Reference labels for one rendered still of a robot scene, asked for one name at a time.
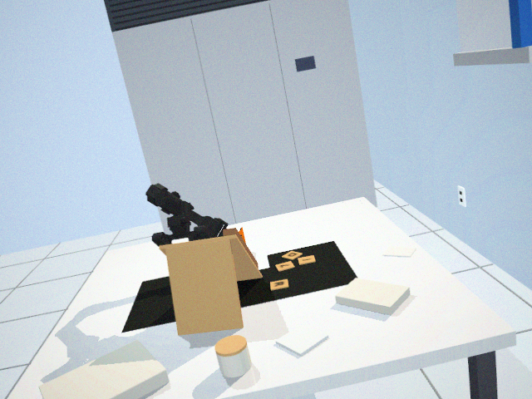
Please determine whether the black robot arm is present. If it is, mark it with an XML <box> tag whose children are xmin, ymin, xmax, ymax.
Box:
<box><xmin>146</xmin><ymin>183</ymin><xmax>228</xmax><ymax>238</ymax></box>

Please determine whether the tan tile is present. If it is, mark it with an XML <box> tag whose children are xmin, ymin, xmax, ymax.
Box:
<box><xmin>282</xmin><ymin>251</ymin><xmax>303</xmax><ymax>260</ymax></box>
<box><xmin>275</xmin><ymin>261</ymin><xmax>295</xmax><ymax>272</ymax></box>
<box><xmin>298</xmin><ymin>255</ymin><xmax>316</xmax><ymax>265</ymax></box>
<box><xmin>270</xmin><ymin>279</ymin><xmax>289</xmax><ymax>291</ymax></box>

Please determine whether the tan flat board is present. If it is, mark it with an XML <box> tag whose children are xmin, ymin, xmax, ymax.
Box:
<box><xmin>160</xmin><ymin>228</ymin><xmax>263</xmax><ymax>336</ymax></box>

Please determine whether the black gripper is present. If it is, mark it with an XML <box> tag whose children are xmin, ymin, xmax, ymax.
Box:
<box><xmin>152</xmin><ymin>222</ymin><xmax>210</xmax><ymax>247</ymax></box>

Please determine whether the white jar with tan lid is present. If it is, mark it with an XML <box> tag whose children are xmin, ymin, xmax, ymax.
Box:
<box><xmin>214</xmin><ymin>335</ymin><xmax>252</xmax><ymax>377</ymax></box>

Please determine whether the cream flat rectangular block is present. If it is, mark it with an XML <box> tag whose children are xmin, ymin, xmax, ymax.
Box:
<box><xmin>335</xmin><ymin>278</ymin><xmax>410</xmax><ymax>315</ymax></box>

